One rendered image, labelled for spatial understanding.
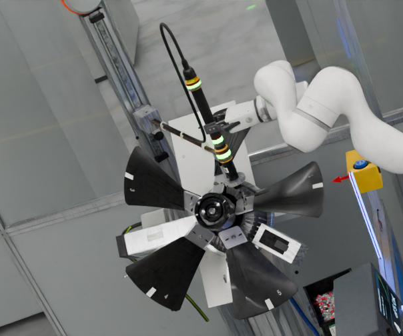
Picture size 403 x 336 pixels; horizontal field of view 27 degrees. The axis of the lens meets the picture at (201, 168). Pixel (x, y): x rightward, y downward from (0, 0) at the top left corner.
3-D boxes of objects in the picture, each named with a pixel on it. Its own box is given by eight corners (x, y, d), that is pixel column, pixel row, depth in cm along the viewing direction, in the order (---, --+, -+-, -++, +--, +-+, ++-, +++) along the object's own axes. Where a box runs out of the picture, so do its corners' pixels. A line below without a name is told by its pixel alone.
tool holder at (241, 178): (218, 182, 268) (207, 157, 263) (235, 171, 269) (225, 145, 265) (231, 189, 260) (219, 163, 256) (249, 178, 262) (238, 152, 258)
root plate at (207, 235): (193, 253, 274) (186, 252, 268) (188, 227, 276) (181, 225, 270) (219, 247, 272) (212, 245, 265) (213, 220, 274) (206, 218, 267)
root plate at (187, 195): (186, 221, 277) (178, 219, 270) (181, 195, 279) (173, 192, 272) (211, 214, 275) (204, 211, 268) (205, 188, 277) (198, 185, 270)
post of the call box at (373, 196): (373, 207, 299) (363, 179, 293) (381, 205, 298) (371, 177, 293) (373, 212, 296) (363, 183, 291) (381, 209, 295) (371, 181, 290)
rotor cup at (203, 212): (207, 241, 276) (194, 238, 263) (198, 199, 279) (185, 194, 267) (249, 231, 272) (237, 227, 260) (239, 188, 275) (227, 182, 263)
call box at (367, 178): (353, 176, 301) (345, 151, 296) (381, 168, 298) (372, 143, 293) (355, 199, 287) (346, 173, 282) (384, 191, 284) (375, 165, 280)
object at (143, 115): (139, 130, 319) (130, 111, 316) (154, 121, 321) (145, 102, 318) (149, 135, 311) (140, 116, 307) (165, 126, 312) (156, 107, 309)
